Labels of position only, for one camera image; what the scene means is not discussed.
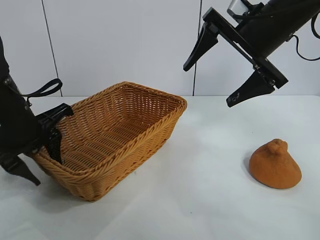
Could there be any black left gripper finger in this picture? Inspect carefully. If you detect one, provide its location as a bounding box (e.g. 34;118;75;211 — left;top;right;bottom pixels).
46;127;64;165
13;152;42;187

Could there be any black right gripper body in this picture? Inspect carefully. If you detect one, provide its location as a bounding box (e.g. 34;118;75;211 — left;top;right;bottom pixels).
202;6;290;91

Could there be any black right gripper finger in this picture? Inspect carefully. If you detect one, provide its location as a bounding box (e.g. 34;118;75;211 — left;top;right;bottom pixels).
182;21;220;73
225;69;276;109

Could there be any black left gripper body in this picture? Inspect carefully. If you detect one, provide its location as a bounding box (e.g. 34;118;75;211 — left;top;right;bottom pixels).
0;99;75;174

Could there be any woven wicker basket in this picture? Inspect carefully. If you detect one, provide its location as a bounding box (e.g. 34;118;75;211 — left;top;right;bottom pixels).
32;81;188;203

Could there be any brown cone-shaped bread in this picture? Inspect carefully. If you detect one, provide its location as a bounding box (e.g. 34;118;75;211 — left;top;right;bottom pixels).
249;138;303;190

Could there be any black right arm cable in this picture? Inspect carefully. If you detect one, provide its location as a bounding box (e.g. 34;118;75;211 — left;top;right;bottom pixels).
310;16;320;40
291;34;320;62

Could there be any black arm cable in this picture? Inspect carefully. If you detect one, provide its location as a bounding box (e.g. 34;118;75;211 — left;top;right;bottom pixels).
310;16;320;40
21;78;63;99
291;34;320;62

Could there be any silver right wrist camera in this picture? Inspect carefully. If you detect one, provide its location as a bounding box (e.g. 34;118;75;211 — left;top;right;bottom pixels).
226;0;265;19

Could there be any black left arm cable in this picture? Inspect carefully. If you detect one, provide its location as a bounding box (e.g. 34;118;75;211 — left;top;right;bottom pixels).
21;78;63;99

